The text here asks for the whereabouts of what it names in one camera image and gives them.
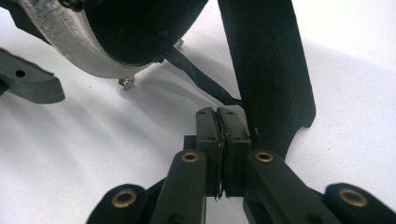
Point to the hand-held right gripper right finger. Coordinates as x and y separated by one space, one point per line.
274 186

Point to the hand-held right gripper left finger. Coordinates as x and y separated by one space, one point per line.
186 186

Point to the black oval object white rim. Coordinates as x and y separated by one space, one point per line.
77 53

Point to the black strip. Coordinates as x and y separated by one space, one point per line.
267 62

